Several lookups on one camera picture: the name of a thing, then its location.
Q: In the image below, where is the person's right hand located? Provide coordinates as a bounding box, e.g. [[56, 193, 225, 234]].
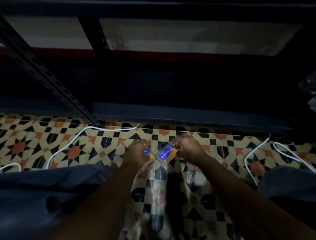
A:
[[171, 133, 210, 166]]

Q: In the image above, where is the person's left hand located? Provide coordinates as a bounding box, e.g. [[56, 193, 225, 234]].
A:
[[122, 139, 151, 171]]

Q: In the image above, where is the blue label dental floss box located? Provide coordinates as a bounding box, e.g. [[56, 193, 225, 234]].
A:
[[143, 148, 156, 166], [157, 143, 178, 164]]

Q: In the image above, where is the dark metal shelf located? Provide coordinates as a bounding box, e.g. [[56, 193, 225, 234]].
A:
[[0, 0, 316, 134]]

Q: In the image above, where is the person's right forearm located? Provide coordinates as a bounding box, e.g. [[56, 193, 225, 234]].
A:
[[196, 156, 316, 240]]

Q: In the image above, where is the person's left forearm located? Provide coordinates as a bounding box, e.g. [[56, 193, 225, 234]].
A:
[[47, 163, 143, 240]]

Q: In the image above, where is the person's right leg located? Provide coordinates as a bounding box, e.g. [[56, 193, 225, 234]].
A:
[[258, 165, 316, 228]]

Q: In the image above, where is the person's leg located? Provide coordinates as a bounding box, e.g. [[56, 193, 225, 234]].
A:
[[258, 165, 316, 228], [0, 164, 114, 240]]

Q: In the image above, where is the person's left leg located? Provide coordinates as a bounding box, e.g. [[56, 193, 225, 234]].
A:
[[0, 164, 114, 240]]

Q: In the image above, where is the clear plastic bag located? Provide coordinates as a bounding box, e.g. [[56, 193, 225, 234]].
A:
[[118, 158, 245, 240]]

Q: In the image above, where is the pack of clear plastic bottles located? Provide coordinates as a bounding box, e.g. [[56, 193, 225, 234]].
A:
[[297, 72, 316, 112]]

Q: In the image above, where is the white cable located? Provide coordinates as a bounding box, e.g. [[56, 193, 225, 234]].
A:
[[0, 162, 22, 172], [273, 142, 316, 173], [45, 123, 140, 170], [244, 133, 271, 186]]

